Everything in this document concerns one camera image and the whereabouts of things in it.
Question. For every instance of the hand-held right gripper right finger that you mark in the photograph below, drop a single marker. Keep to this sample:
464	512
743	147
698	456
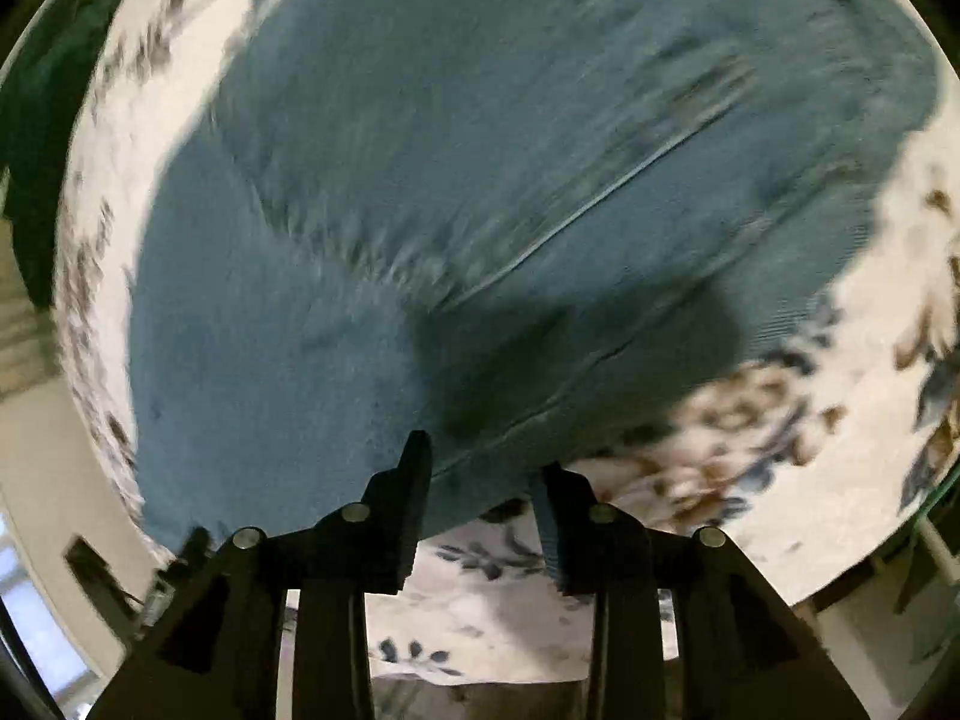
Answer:
556	532

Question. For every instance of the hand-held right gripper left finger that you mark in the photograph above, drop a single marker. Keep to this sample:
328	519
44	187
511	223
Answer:
411	499

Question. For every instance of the blue denim pants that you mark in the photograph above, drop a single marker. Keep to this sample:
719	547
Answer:
450	165

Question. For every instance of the white floral blanket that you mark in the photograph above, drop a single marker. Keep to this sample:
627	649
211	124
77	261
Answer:
787	510

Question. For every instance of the dark green cloth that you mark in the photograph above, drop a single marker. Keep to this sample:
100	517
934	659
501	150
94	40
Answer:
45	127

